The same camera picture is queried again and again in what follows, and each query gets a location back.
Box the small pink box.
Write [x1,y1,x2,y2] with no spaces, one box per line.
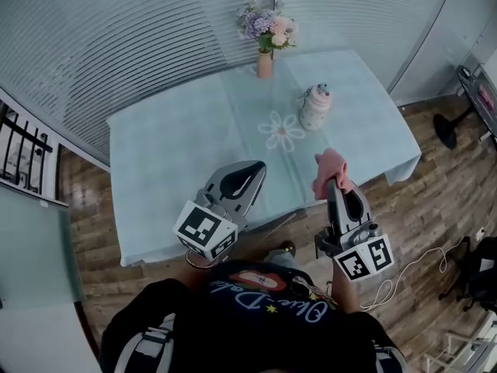
[478,85,496,110]

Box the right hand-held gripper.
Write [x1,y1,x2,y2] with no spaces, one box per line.
[315,179,395,284]

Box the black office chair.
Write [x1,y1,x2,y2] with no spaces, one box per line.
[438,235,497,314]

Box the metal bracelet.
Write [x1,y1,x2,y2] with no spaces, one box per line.
[185,249,218,270]

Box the round black side table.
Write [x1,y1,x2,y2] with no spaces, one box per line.
[433,64,497,150]

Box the pink cloth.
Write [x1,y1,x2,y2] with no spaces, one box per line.
[311,148,349,200]

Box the person's right forearm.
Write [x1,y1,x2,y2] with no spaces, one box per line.
[332,274,360,314]

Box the frosted glass door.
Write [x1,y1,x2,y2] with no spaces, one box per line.
[0,184,85,310]

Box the white water bottle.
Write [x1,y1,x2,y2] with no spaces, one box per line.
[297,83,334,131]

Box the person's torso in black shirt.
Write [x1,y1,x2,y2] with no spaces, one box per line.
[99,258,401,373]

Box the light blue tablecloth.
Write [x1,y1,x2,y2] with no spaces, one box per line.
[106,49,423,267]

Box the pink vase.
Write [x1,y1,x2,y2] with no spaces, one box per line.
[255,51,273,79]

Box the purple and pink flower bouquet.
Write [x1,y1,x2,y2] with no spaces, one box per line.
[235,1,299,54]

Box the person's grey trouser leg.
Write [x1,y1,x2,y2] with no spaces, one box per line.
[267,249,298,267]

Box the grey white shoulder strap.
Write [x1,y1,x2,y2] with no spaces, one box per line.
[114,312,176,373]
[370,338,407,373]

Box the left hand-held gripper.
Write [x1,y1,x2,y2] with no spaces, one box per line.
[173,159,268,262]

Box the white cable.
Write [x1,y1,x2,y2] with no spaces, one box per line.
[359,235,473,312]

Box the person's left forearm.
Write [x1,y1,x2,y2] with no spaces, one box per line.
[180,256,213,291]

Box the white frame rack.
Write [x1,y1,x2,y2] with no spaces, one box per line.
[422,316,497,373]

